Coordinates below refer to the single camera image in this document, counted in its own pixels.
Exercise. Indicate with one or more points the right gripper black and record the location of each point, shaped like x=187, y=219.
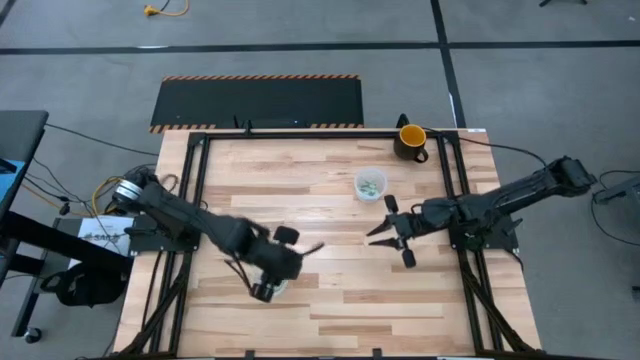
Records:
x=410, y=226

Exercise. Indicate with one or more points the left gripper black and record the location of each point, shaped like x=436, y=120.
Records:
x=275, y=260

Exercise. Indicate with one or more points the green Stevia sweetener packet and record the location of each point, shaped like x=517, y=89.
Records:
x=374, y=190
x=366, y=185

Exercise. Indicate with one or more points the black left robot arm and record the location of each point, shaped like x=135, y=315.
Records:
x=200, y=220

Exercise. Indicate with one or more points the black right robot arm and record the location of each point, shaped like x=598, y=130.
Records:
x=520, y=190

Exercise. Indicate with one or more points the clear plastic cup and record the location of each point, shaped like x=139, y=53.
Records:
x=361, y=176
x=283, y=287

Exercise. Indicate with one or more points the black mug yellow inside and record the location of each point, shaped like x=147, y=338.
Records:
x=412, y=136

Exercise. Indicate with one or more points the black hazard-striped floor mat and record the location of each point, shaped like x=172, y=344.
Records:
x=260, y=100

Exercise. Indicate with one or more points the white printed paper sheet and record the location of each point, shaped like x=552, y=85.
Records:
x=100, y=235

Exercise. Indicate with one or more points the black bag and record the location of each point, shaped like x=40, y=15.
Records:
x=85, y=287

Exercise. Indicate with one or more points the black floor stand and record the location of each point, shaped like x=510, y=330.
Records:
x=620, y=191

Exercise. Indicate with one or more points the black caster wheel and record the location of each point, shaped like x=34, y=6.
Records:
x=33, y=335

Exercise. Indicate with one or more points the blue flat object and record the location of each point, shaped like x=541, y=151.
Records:
x=10, y=182

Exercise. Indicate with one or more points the black side desk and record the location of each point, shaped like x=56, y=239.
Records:
x=20, y=135

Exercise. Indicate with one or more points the small black mount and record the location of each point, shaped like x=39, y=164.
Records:
x=403, y=121

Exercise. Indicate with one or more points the black aluminium table frame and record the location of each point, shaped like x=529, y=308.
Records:
x=325, y=134

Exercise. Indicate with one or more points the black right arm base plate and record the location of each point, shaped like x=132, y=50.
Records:
x=505, y=242

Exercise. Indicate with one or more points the black table-edge camera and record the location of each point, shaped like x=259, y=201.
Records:
x=270, y=123

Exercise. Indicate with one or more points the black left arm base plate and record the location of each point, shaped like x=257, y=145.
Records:
x=150, y=245

